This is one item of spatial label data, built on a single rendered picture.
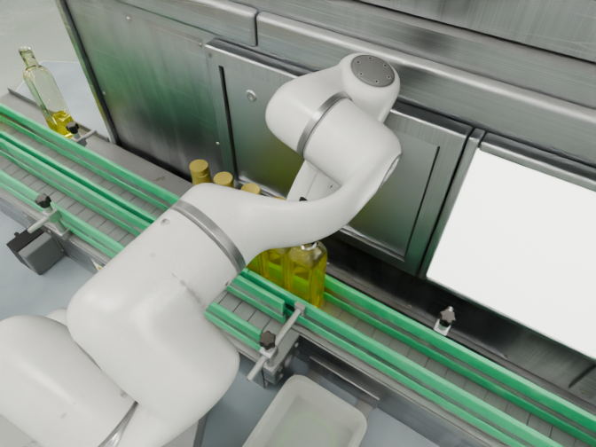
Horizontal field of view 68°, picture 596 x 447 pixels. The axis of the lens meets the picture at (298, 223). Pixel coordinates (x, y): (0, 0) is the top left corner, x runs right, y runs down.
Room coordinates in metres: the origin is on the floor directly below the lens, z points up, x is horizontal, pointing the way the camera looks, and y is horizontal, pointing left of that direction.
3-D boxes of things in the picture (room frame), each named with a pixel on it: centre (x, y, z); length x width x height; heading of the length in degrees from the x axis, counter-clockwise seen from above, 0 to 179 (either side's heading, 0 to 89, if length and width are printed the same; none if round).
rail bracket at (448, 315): (0.39, -0.27, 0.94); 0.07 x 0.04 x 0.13; 147
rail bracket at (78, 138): (0.93, 0.57, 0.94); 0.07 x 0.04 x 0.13; 147
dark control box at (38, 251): (0.68, 0.67, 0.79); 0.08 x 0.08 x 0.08; 57
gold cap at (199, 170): (0.59, 0.18, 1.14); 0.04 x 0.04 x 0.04
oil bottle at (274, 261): (0.50, 0.03, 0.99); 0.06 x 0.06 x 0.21; 57
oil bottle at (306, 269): (0.47, -0.02, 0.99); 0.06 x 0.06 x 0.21; 56
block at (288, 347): (0.37, 0.03, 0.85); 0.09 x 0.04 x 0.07; 147
